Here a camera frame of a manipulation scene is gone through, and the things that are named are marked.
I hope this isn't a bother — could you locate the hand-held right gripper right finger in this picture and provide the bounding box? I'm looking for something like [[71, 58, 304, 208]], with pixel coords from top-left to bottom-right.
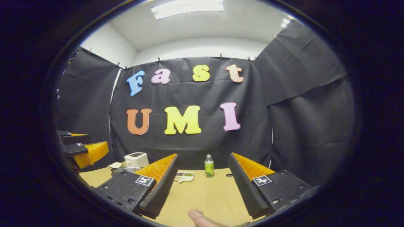
[[229, 153, 313, 219]]

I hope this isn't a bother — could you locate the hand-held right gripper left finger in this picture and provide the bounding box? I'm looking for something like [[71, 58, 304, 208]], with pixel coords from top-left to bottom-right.
[[95, 154, 180, 219]]

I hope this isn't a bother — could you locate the steel pot with black handle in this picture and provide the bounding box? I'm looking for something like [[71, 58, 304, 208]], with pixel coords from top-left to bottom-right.
[[111, 166, 142, 177]]

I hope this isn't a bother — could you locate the white divided dish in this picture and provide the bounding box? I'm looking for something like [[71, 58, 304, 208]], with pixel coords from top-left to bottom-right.
[[174, 171, 195, 183]]

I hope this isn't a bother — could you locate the white toaster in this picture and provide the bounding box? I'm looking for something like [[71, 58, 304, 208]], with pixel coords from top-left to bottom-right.
[[124, 152, 150, 167]]

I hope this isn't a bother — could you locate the green drink bottle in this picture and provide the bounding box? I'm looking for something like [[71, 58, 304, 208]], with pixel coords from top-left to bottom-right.
[[205, 154, 214, 178]]

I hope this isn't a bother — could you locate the black backdrop cloth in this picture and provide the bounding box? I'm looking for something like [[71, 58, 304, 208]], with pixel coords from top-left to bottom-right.
[[54, 19, 357, 186]]

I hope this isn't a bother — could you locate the row of cloth clips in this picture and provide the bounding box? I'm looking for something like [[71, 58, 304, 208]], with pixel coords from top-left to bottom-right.
[[87, 35, 278, 68]]

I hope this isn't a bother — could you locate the large ceiling light panel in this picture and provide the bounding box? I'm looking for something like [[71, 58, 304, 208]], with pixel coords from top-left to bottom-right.
[[151, 0, 224, 20]]

